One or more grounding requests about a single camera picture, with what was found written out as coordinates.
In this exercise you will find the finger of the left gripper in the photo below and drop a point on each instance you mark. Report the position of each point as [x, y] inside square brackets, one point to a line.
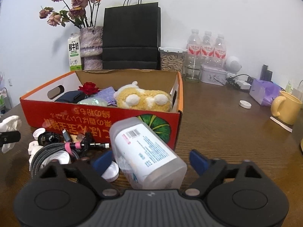
[9, 137]

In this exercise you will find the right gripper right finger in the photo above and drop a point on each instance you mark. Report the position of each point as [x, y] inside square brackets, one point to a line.
[210, 173]

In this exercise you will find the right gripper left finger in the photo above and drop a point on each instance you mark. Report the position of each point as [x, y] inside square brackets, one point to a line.
[84, 177]

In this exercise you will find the white plastic bottle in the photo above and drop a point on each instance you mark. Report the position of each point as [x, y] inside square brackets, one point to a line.
[146, 160]

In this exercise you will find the pale green round object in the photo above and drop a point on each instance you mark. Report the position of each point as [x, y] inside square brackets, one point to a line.
[93, 101]

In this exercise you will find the white crumpled plastic bag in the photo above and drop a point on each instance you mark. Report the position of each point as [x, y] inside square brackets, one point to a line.
[11, 123]

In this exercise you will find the white bottle cap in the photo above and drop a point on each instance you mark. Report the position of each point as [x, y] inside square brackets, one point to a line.
[111, 173]

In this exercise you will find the red orange cardboard box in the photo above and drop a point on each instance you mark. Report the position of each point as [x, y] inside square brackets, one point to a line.
[41, 110]

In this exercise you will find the dark navy pouch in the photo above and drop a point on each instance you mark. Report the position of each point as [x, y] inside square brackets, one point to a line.
[71, 97]

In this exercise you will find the small white round lid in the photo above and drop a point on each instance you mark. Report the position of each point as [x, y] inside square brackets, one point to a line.
[245, 104]

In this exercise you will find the purple cloth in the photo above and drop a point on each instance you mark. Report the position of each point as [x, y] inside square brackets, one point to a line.
[107, 95]

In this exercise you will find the red artificial flower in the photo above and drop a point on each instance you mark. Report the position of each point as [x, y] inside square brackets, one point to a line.
[89, 88]

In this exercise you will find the yellow white plush toy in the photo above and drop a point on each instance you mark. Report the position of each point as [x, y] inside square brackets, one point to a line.
[131, 96]

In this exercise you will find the white floral tin box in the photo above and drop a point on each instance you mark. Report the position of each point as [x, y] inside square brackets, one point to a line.
[212, 75]

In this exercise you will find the purple tissue pack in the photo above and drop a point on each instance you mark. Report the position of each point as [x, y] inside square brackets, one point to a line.
[264, 92]

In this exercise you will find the clear glass cup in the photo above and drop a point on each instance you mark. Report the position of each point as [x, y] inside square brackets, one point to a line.
[192, 74]

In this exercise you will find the yellow ceramic mug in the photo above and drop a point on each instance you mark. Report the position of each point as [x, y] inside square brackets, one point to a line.
[286, 107]

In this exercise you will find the white round speaker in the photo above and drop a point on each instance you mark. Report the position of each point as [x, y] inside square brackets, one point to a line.
[232, 66]

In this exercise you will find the black device stand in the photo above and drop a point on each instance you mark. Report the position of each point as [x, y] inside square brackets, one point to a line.
[266, 74]

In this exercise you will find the water bottle right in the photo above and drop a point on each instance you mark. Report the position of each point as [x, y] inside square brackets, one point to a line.
[219, 51]

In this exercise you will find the water bottle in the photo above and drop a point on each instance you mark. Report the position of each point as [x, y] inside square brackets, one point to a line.
[193, 59]
[219, 51]
[207, 48]

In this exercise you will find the white green milk carton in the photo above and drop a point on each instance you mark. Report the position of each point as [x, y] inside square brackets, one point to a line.
[75, 61]

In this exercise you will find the water bottle left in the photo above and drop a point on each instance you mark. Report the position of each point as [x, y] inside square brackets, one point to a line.
[193, 59]

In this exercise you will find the clear container of seeds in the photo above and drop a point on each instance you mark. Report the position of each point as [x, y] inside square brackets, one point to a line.
[172, 59]

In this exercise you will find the water bottle middle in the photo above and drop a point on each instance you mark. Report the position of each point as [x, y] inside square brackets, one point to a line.
[207, 48]

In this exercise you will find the purple ceramic vase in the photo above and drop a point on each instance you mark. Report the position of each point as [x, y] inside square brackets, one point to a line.
[91, 47]

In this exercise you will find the black paper shopping bag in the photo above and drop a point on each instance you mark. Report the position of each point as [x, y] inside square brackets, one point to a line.
[132, 36]

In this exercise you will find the dried pink rose bouquet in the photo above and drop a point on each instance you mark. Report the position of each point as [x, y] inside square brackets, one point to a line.
[81, 13]

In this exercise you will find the white charger with cables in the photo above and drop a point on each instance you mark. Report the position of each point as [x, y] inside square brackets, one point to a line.
[238, 84]

